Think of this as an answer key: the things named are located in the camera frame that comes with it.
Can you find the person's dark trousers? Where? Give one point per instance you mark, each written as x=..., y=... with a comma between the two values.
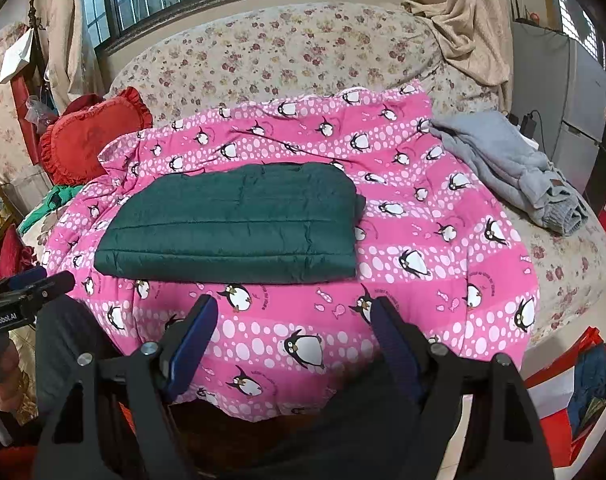
x=308, y=430

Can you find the pink penguin print blanket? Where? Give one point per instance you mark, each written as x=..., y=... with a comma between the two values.
x=408, y=220

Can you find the person's left hand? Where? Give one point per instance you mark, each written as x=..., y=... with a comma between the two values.
x=8, y=395

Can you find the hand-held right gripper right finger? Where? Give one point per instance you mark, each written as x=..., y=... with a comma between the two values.
x=398, y=350

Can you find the beige hanging curtain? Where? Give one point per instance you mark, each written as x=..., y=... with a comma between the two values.
x=63, y=20

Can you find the red velvet cloth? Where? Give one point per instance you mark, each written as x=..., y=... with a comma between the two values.
x=13, y=255

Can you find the bright green cloth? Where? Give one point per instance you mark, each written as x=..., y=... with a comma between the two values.
x=48, y=205

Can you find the white paper bag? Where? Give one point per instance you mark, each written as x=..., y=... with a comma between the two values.
x=20, y=55

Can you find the beige draped curtain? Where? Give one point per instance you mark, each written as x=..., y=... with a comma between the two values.
x=463, y=25

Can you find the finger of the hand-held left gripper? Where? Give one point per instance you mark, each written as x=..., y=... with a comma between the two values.
x=30, y=276
x=48, y=287

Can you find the dark green puffer jacket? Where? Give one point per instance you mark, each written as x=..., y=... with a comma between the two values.
x=233, y=225

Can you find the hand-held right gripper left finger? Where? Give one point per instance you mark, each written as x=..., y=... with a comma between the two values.
x=190, y=345

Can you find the dark red cushion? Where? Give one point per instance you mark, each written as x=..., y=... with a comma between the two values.
x=83, y=104

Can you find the red ruffled pillow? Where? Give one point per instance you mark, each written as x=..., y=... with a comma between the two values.
x=88, y=135

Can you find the grey sweater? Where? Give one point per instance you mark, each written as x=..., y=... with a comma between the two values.
x=493, y=155

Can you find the grey refrigerator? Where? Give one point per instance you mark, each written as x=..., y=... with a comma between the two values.
x=573, y=100

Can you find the floral bed sheet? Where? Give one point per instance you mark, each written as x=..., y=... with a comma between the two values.
x=283, y=50

